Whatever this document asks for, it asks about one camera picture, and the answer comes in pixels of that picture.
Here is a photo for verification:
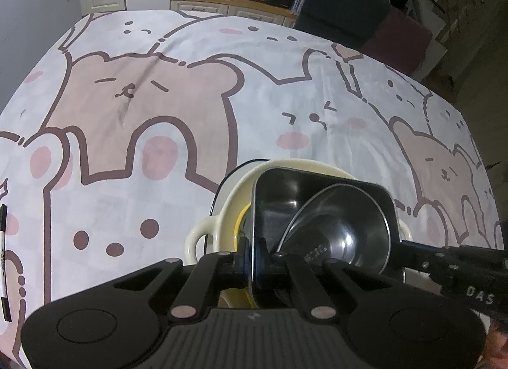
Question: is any beige panelled wardrobe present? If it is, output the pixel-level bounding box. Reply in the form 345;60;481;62
437;0;508;113

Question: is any floral scalloped yellow-rim bowl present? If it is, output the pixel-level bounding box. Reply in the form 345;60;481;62
232;202;255;308

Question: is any cream oval dish with handles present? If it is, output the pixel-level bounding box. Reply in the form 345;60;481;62
184;158;413;310

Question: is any person's right hand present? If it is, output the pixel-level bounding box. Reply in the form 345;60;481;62
482;319;508;369

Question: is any white flat board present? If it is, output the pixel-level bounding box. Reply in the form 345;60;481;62
413;0;450;76

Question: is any black and white marker pen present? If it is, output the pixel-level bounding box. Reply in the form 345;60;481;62
0;204;13;322

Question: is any bear-print bed sheet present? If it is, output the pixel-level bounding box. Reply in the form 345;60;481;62
0;10;508;369

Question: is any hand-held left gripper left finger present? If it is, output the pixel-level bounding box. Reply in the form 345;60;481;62
113;236;255;320

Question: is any rectangular steel container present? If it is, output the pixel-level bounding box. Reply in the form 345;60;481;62
251;168;398;308

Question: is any round steel bowl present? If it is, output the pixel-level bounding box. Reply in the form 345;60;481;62
277;184;391;274

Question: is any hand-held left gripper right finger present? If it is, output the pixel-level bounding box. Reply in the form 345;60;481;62
255;237;398;320

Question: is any wood-top white cabinet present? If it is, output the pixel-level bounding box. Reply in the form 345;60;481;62
170;0;298;28

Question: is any purple chair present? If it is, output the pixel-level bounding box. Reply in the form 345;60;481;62
360;7;433;80

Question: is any dark blue chair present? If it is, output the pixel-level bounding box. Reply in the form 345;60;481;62
293;0;391;50

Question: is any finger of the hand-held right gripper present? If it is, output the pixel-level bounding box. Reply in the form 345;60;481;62
398;239;508;280

